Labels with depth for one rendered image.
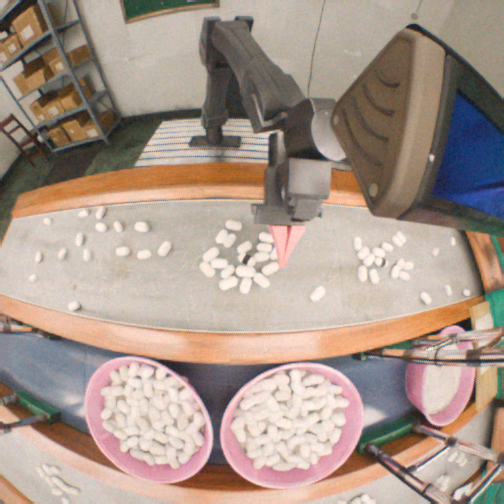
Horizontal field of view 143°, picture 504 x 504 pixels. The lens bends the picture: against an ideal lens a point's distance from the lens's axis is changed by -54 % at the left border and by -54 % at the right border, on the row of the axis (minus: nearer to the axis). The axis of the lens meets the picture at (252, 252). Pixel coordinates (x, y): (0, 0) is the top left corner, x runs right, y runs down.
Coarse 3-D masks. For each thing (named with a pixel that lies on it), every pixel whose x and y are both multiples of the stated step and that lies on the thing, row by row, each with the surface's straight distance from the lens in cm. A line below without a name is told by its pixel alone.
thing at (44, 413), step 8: (16, 392) 86; (24, 392) 87; (0, 400) 81; (8, 400) 82; (16, 400) 83; (24, 400) 81; (32, 400) 81; (32, 408) 78; (40, 408) 75; (48, 408) 76; (32, 416) 71; (40, 416) 71; (48, 416) 71; (56, 416) 72; (0, 424) 68; (8, 424) 67; (16, 424) 68; (24, 424) 69; (32, 424) 70; (0, 432) 66; (8, 432) 67
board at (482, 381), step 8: (480, 304) 82; (488, 304) 88; (472, 312) 75; (480, 312) 81; (488, 312) 87; (472, 320) 76; (472, 328) 76; (480, 376) 80; (488, 376) 86; (496, 376) 93; (480, 384) 81; (488, 384) 87; (496, 384) 94; (480, 392) 82; (488, 392) 88; (496, 392) 96; (480, 400) 83; (488, 400) 89; (480, 408) 84
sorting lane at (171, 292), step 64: (0, 256) 102; (128, 256) 46; (192, 256) 40; (320, 256) 42; (384, 256) 53; (448, 256) 78; (128, 320) 43; (192, 320) 37; (256, 320) 36; (320, 320) 39
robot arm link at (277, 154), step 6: (276, 132) 28; (282, 132) 27; (270, 138) 28; (276, 138) 27; (282, 138) 27; (270, 144) 28; (276, 144) 27; (282, 144) 27; (270, 150) 28; (276, 150) 27; (282, 150) 27; (270, 156) 28; (276, 156) 27; (282, 156) 26; (288, 156) 26; (270, 162) 27; (276, 162) 27; (282, 162) 26
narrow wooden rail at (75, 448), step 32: (0, 384) 101; (0, 416) 88; (64, 448) 63; (96, 448) 61; (384, 448) 60; (416, 448) 62; (128, 480) 54; (192, 480) 50; (224, 480) 50; (320, 480) 50; (352, 480) 54
